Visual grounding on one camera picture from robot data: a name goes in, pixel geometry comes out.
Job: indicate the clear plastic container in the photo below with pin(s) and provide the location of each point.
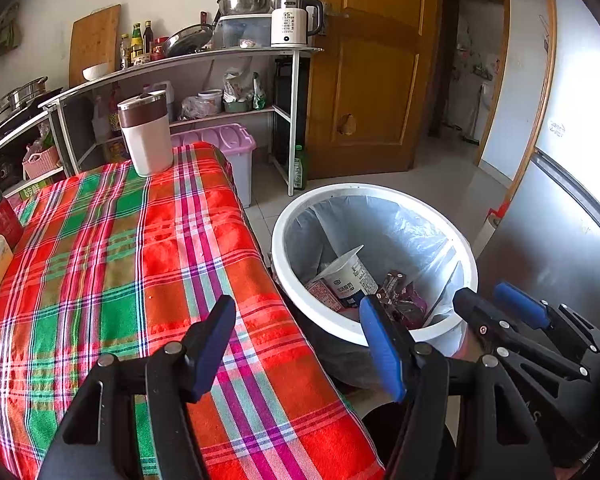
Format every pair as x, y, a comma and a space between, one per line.
242, 32

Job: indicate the clear plastic bin liner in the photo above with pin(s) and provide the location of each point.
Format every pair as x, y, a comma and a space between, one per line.
405, 230

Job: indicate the white paper cup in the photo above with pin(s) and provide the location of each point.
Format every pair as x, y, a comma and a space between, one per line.
350, 275

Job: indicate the silver refrigerator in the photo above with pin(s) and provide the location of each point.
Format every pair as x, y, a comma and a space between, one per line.
555, 235

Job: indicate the red water bottle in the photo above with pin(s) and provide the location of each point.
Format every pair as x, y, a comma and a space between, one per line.
2, 212

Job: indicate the wooden door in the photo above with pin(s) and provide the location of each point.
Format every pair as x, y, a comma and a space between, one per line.
375, 70

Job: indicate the plaid tablecloth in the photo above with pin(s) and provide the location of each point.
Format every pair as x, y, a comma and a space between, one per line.
105, 260

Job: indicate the purple snack wrapper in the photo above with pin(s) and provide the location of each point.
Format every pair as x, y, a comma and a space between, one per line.
415, 307

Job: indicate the white plastic bag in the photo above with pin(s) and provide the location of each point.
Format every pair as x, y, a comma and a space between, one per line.
237, 85

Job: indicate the wooden cutting board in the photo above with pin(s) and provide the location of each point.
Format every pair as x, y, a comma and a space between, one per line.
95, 40

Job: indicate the green glass bottle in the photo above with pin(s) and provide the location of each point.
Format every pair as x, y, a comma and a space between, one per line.
300, 167

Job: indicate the yellow label oil bottle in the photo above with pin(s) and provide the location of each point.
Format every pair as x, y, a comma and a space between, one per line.
137, 42

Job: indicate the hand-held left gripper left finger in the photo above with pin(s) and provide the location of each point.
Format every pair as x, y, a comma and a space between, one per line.
211, 360

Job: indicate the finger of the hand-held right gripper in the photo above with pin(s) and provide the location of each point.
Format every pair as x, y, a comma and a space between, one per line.
520, 300
480, 312

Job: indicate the low white shelf rack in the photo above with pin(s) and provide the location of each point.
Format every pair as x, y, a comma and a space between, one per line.
10, 137

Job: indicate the steel frying pan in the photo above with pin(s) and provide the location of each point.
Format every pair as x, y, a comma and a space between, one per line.
187, 42

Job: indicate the brown snack wrapper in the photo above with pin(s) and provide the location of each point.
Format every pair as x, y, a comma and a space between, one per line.
392, 282

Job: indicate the pink plastic basket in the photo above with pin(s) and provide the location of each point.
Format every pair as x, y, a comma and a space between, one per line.
42, 162

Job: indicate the small seasoning bottle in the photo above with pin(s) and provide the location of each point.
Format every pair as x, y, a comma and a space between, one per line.
125, 55

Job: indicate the steel steamer pot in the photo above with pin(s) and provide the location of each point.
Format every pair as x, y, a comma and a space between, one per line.
17, 97

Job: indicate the white bowl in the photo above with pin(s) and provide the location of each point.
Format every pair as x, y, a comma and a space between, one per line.
96, 72

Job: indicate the white trash bin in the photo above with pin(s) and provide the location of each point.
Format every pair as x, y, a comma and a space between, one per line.
300, 305

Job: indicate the white plastic jug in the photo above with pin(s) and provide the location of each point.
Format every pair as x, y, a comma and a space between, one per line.
167, 97

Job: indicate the white metal shelf rack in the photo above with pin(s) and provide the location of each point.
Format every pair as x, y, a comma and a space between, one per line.
205, 56

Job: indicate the red jar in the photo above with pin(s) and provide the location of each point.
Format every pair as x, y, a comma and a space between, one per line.
160, 49

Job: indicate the green bowl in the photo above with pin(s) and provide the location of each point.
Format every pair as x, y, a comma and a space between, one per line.
237, 106

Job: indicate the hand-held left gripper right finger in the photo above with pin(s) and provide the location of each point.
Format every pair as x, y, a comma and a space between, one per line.
382, 347

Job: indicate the green packet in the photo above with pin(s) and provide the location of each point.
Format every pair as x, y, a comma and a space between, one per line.
259, 92

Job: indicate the steel mixing bowl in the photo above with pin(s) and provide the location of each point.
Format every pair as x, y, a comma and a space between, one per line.
245, 4

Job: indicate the dark soy sauce bottle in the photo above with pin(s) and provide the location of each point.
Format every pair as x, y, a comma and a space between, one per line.
148, 37

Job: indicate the clear plastic bag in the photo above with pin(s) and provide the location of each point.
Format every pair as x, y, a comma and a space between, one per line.
192, 108

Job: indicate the purple storage box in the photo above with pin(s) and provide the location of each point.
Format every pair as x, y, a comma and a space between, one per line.
230, 145

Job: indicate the red strawberry milk carton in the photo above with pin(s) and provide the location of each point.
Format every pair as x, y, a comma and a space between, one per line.
322, 292

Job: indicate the white roll with red cap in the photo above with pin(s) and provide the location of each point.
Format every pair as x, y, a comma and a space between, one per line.
492, 227

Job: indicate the white electric kettle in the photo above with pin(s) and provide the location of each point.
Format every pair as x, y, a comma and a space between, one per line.
292, 25

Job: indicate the white plastic tub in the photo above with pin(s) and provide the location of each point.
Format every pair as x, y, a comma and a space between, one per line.
211, 100

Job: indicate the clear plastic bottle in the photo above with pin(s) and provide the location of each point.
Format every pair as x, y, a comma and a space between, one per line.
101, 120

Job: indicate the white mug with brown band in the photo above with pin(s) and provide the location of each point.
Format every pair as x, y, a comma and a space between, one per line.
147, 135

